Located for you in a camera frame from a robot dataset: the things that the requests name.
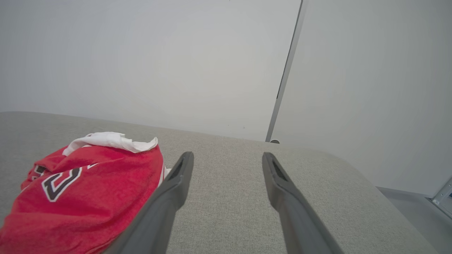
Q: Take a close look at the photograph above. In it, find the red and white jersey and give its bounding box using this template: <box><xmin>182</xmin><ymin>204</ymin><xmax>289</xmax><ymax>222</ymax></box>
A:
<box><xmin>0</xmin><ymin>132</ymin><xmax>172</xmax><ymax>254</ymax></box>

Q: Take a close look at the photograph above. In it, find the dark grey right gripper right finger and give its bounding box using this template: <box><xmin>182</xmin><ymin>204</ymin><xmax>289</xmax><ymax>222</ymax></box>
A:
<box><xmin>262</xmin><ymin>152</ymin><xmax>344</xmax><ymax>254</ymax></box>

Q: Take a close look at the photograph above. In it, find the silver metal bracket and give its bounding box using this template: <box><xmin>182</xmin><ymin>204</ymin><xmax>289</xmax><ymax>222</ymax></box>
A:
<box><xmin>431</xmin><ymin>177</ymin><xmax>452</xmax><ymax>218</ymax></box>

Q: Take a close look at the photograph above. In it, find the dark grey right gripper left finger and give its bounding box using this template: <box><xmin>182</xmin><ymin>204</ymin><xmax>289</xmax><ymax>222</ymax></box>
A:
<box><xmin>102</xmin><ymin>152</ymin><xmax>195</xmax><ymax>254</ymax></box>

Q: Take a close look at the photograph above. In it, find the grey metal wall strip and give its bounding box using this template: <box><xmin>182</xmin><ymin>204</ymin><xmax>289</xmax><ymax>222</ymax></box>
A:
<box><xmin>265</xmin><ymin>0</ymin><xmax>308</xmax><ymax>143</ymax></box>

